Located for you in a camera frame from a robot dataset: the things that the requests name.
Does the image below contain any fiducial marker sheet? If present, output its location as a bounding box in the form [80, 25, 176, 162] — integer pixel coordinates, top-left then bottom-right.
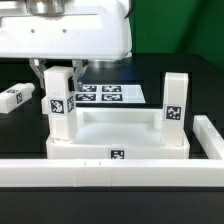
[76, 84, 145, 104]

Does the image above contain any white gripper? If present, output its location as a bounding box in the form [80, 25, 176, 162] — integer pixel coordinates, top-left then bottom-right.
[0, 0, 132, 91]

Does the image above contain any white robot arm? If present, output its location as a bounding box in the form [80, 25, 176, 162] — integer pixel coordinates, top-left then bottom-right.
[0, 0, 132, 88]

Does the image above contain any white L-shaped fence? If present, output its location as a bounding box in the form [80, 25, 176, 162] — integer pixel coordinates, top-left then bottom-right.
[0, 114, 224, 188]

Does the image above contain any white desk top tray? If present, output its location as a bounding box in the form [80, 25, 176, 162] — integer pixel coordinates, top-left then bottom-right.
[46, 108, 190, 159]

